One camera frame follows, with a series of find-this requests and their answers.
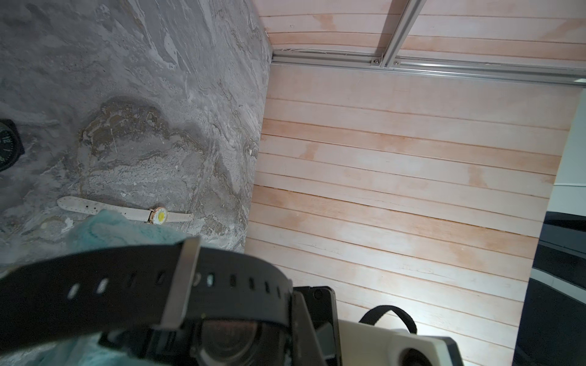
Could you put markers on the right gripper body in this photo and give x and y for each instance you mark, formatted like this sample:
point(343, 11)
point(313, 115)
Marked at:
point(322, 308)

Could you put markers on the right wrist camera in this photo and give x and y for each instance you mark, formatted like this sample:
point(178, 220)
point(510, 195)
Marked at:
point(363, 344)

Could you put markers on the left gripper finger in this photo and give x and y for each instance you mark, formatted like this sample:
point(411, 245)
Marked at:
point(305, 347)

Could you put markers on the aluminium wall frame rail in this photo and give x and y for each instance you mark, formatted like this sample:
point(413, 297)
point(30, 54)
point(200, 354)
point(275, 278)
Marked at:
point(391, 61)

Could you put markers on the teal microfiber cloth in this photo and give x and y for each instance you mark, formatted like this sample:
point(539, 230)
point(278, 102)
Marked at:
point(105, 230)

